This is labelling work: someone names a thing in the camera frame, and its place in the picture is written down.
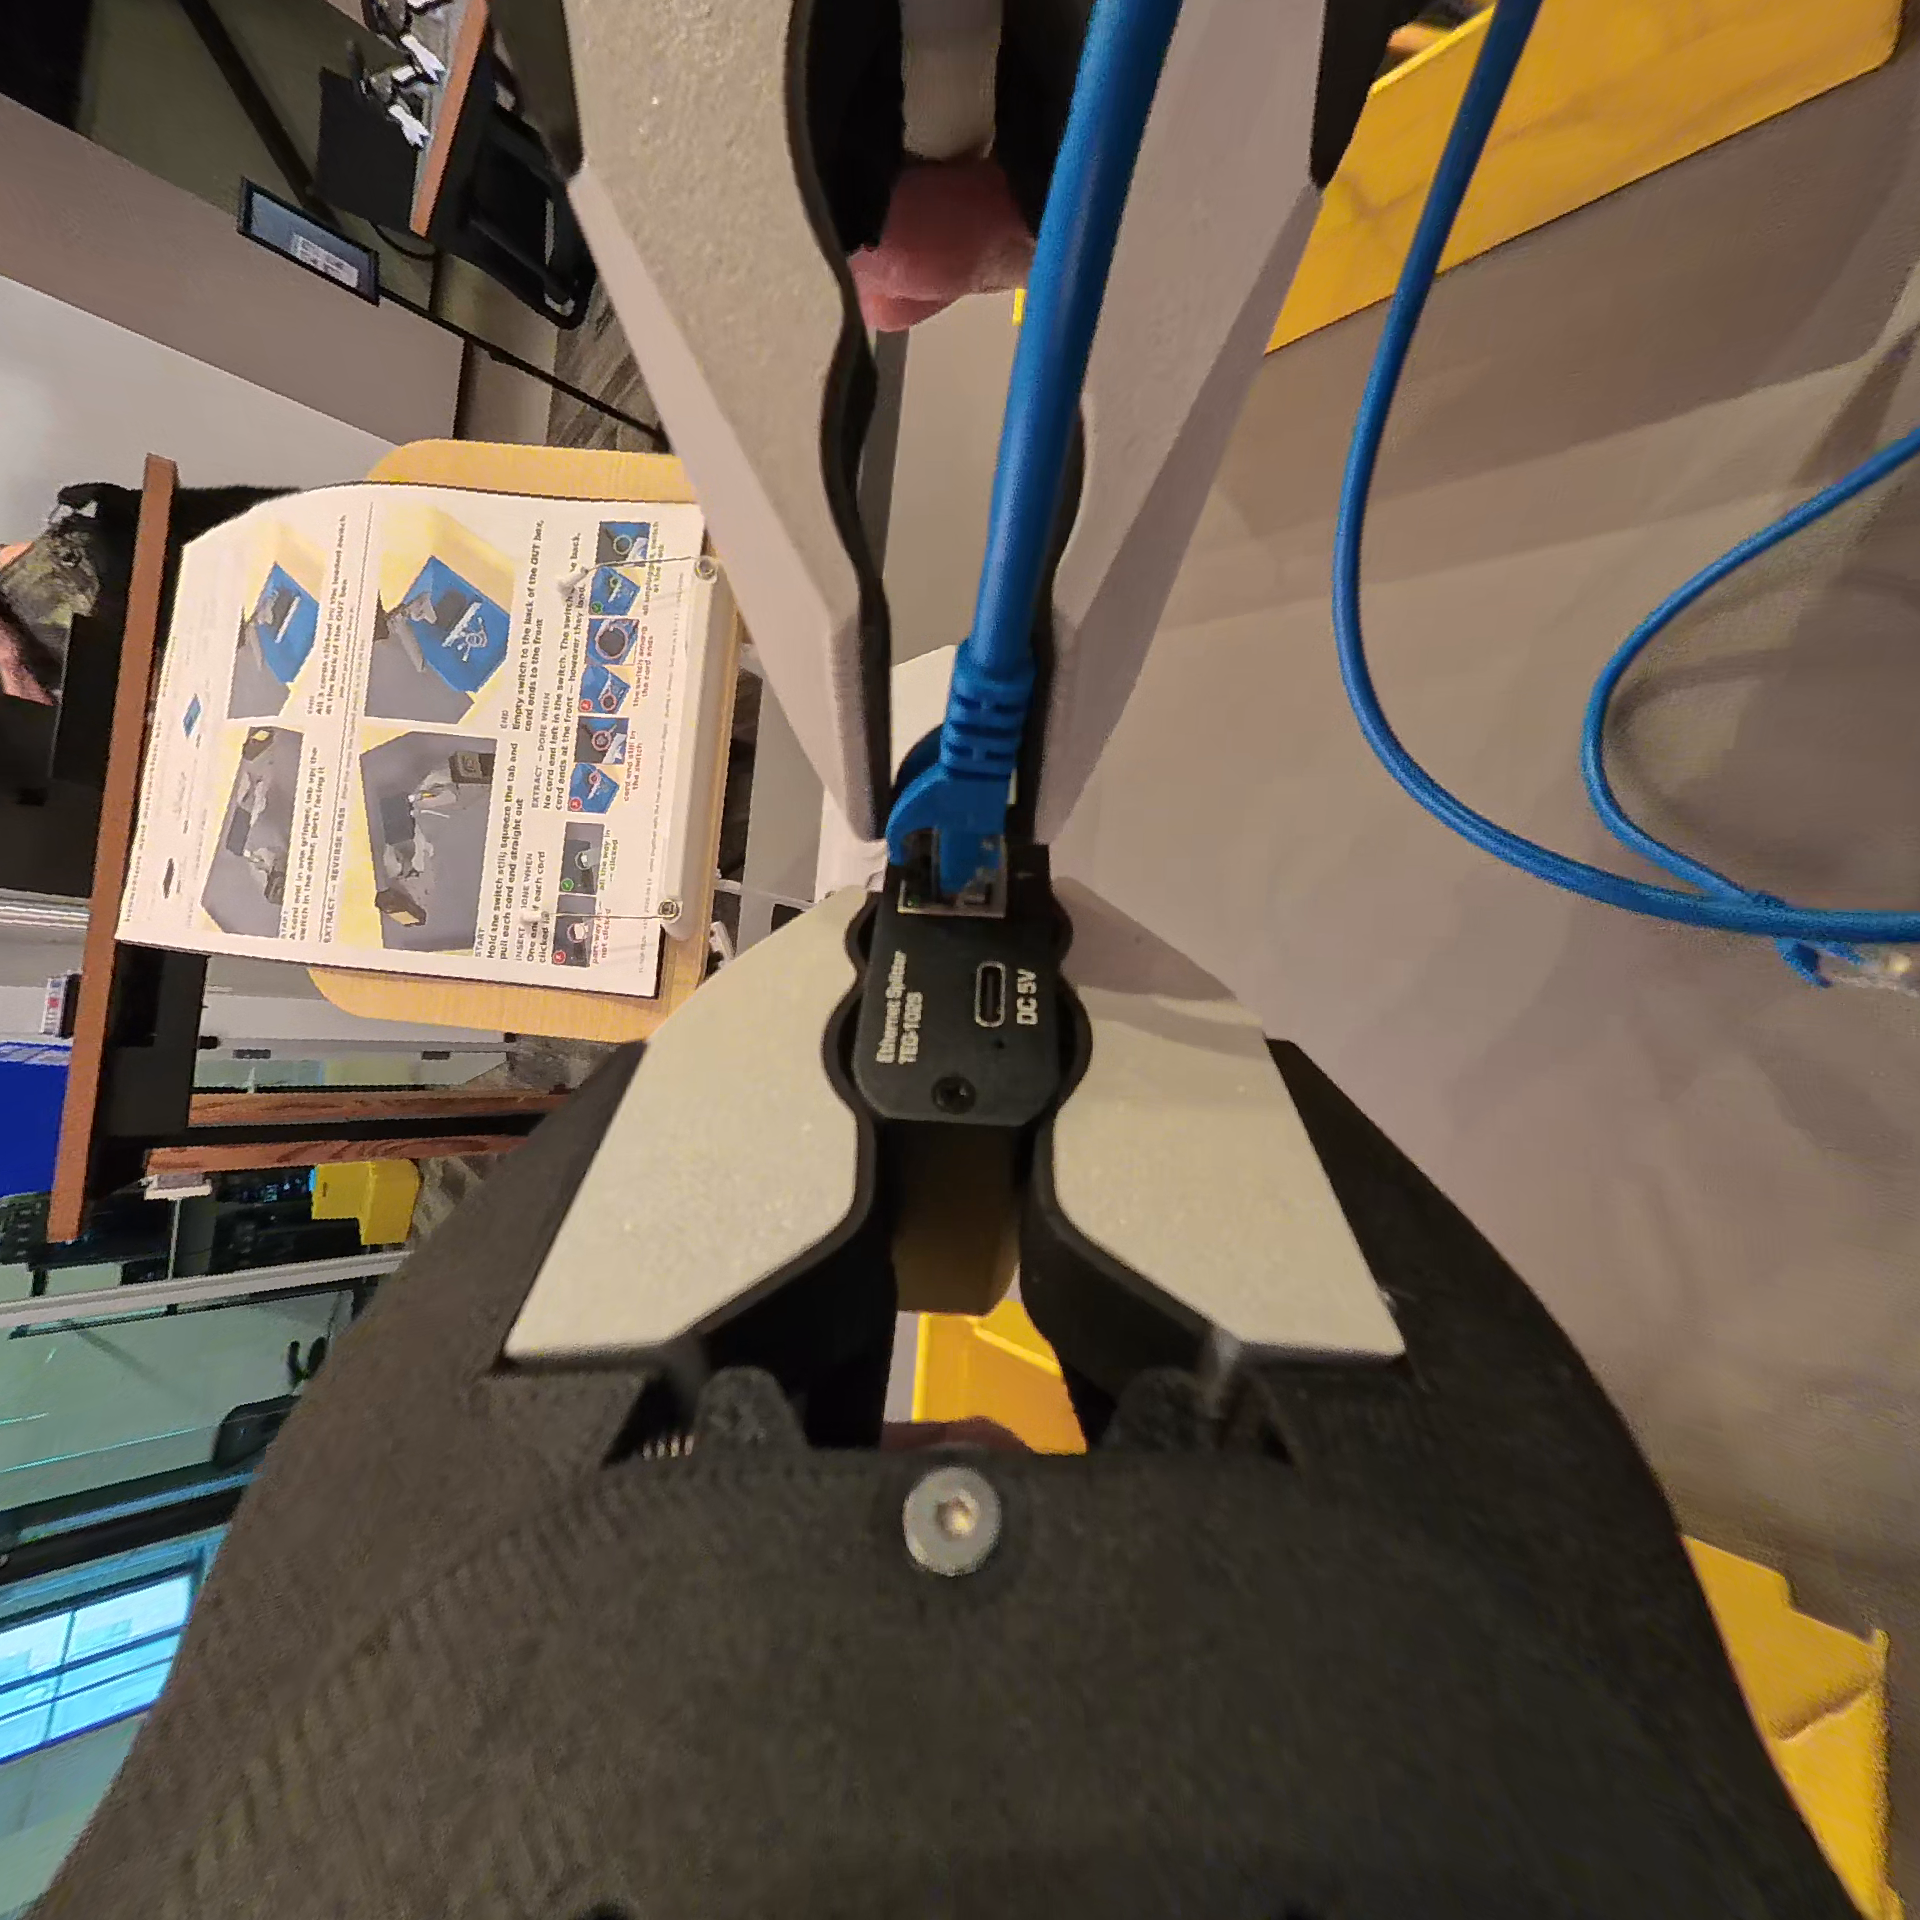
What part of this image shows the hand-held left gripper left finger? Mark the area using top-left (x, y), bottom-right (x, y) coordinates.
top-left (497, 896), bottom-right (889, 1452)

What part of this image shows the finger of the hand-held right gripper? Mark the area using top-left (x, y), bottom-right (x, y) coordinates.
top-left (1032, 0), bottom-right (1326, 840)
top-left (561, 0), bottom-right (902, 841)

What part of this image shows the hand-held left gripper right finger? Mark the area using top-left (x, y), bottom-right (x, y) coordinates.
top-left (1023, 881), bottom-right (1412, 1452)

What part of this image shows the black ethernet splitter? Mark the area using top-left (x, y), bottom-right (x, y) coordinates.
top-left (828, 845), bottom-right (1073, 1313)

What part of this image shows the yellow plastic bin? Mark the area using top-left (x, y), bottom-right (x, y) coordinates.
top-left (1265, 0), bottom-right (1908, 353)
top-left (914, 1312), bottom-right (1891, 1920)

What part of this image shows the blue ethernet cable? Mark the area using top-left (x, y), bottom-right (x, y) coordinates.
top-left (881, 0), bottom-right (1920, 991)

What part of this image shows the person's right hand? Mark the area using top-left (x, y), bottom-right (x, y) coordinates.
top-left (846, 156), bottom-right (1040, 336)

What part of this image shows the small yellow bin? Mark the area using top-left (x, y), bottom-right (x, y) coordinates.
top-left (311, 1162), bottom-right (419, 1247)

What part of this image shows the printed instruction sheet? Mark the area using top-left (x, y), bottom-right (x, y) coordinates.
top-left (112, 482), bottom-right (709, 1000)

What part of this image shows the dark wooden desk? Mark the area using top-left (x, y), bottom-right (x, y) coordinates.
top-left (44, 454), bottom-right (571, 1244)

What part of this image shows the blue plastic bin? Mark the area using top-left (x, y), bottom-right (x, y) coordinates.
top-left (0, 1034), bottom-right (69, 1197)

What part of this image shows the black wall sign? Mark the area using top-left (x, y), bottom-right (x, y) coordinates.
top-left (235, 175), bottom-right (384, 305)

